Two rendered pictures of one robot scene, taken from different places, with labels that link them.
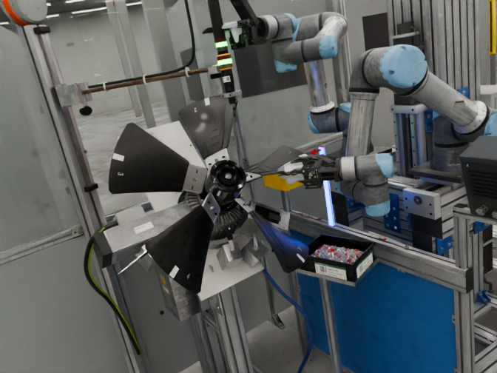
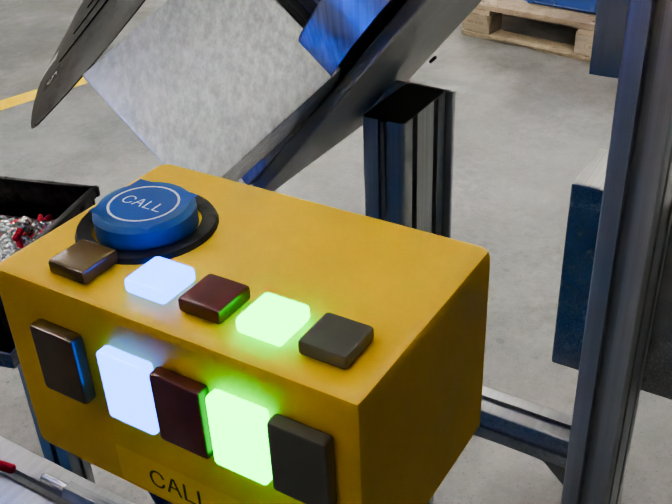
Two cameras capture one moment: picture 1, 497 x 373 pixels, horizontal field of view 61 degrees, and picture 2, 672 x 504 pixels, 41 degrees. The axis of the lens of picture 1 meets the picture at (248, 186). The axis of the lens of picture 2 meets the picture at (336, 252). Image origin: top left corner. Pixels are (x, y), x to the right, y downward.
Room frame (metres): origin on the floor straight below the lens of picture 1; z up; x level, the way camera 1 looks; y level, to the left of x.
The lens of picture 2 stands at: (2.06, -0.25, 1.25)
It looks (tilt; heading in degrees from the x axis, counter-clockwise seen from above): 32 degrees down; 154
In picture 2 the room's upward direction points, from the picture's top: 3 degrees counter-clockwise
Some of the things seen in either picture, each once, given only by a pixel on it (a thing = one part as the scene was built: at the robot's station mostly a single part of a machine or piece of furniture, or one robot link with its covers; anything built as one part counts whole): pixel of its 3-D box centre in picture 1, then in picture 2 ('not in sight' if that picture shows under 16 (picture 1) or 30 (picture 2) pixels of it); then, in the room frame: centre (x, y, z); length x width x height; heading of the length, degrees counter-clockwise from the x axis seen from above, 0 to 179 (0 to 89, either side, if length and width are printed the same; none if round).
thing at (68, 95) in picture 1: (72, 94); not in sight; (1.61, 0.57, 1.54); 0.10 x 0.07 x 0.09; 66
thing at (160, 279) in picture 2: not in sight; (160, 279); (1.80, -0.19, 1.08); 0.02 x 0.02 x 0.01; 31
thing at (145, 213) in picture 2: not in sight; (146, 218); (1.76, -0.18, 1.08); 0.04 x 0.04 x 0.02
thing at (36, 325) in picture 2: not in sight; (63, 361); (1.78, -0.23, 1.04); 0.02 x 0.01 x 0.03; 31
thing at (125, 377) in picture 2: not in sight; (130, 390); (1.81, -0.21, 1.04); 0.02 x 0.01 x 0.03; 31
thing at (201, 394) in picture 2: not in sight; (183, 412); (1.83, -0.20, 1.04); 0.02 x 0.01 x 0.03; 31
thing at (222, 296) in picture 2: not in sight; (214, 298); (1.82, -0.18, 1.08); 0.02 x 0.02 x 0.01; 31
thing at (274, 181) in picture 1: (282, 177); (251, 363); (1.79, -0.16, 1.02); 0.16 x 0.10 x 0.11; 31
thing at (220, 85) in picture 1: (225, 80); not in sight; (1.36, 0.01, 1.50); 0.09 x 0.07 x 0.10; 66
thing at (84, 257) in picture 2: not in sight; (83, 261); (1.77, -0.21, 1.08); 0.02 x 0.02 x 0.01; 31
